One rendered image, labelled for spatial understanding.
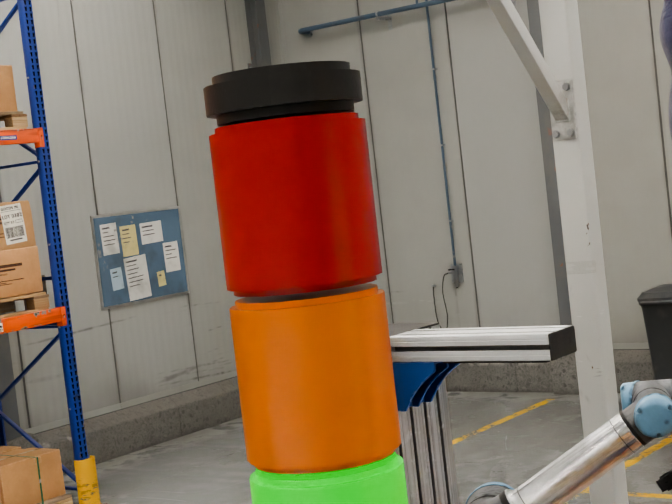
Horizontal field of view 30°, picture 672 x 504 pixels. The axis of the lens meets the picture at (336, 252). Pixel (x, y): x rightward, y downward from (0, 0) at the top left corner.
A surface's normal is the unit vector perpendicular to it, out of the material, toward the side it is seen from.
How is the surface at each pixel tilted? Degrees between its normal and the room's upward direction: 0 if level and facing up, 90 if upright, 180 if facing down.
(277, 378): 90
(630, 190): 90
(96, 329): 90
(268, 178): 90
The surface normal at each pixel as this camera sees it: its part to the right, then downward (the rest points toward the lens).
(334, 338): 0.26, 0.02
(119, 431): 0.79, -0.06
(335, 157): 0.50, -0.01
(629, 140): -0.60, 0.11
